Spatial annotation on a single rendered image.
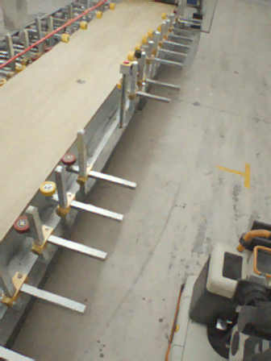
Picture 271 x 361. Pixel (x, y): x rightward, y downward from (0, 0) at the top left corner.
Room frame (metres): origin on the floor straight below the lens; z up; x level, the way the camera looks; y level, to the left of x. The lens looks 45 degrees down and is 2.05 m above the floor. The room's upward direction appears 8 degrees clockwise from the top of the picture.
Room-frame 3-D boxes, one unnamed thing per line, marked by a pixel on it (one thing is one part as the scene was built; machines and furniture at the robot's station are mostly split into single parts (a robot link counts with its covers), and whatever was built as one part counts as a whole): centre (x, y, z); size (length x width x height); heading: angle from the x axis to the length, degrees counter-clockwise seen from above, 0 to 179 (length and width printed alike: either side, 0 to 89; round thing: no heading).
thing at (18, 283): (0.47, 0.44, 0.82); 0.14 x 0.06 x 0.05; 169
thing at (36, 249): (0.72, 0.39, 0.84); 0.14 x 0.06 x 0.05; 169
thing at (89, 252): (0.72, 0.30, 0.84); 0.43 x 0.03 x 0.04; 79
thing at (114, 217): (0.97, 0.25, 0.82); 0.43 x 0.03 x 0.04; 79
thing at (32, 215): (0.70, 0.40, 0.87); 0.04 x 0.04 x 0.48; 79
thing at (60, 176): (0.94, 0.35, 0.87); 0.04 x 0.04 x 0.48; 79
